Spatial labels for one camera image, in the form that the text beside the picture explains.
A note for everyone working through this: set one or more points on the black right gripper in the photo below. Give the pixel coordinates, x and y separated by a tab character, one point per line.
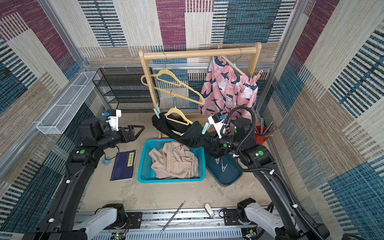
212	142

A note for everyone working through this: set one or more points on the yellow hanger of black shorts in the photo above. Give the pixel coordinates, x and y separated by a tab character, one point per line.
176	115

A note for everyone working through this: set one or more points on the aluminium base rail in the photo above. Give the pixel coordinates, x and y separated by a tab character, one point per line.
186	222

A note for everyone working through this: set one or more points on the dark teal plastic tray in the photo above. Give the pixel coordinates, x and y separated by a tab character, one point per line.
231	174

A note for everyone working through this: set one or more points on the dark blue book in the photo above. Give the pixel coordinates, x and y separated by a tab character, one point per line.
124	166

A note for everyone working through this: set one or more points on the pink patterned shorts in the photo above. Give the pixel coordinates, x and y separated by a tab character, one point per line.
223	90

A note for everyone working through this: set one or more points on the black wire shelf rack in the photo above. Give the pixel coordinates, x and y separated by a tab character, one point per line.
122	89

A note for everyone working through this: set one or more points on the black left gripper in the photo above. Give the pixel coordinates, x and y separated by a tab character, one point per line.
132	137

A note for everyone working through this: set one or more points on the blue tape roll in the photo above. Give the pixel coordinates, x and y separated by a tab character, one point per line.
106	162

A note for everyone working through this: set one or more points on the wooden clothes rack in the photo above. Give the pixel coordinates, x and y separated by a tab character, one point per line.
254	52

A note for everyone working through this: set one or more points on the red pen cup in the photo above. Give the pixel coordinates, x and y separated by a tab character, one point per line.
261	134

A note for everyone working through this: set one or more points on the white wire wall basket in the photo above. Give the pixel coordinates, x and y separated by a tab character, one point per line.
60	115

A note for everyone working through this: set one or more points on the pink clothespin right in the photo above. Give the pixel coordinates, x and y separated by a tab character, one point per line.
256	77

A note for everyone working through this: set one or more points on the thin metal rod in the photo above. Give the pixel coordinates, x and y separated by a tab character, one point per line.
172	217

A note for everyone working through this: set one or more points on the mint clothespin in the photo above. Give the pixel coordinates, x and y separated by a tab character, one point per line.
157	111
206	128

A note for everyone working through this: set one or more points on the turquoise plastic basket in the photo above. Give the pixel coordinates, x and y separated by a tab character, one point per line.
147	175

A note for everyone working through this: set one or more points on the yellow hanger of beige shorts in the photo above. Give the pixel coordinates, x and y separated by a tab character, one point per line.
176	82

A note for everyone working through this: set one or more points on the small white block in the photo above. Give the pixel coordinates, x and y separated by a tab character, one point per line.
209	211

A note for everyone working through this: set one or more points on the black shorts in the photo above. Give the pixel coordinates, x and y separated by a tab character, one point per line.
190	135

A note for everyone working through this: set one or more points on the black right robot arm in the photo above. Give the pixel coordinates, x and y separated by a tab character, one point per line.
236	133

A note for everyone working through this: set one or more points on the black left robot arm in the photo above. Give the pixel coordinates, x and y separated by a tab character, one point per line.
96	136

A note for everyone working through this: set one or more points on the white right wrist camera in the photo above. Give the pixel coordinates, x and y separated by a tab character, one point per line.
219	122

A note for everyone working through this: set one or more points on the beige shorts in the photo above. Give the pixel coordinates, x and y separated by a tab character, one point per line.
174	161

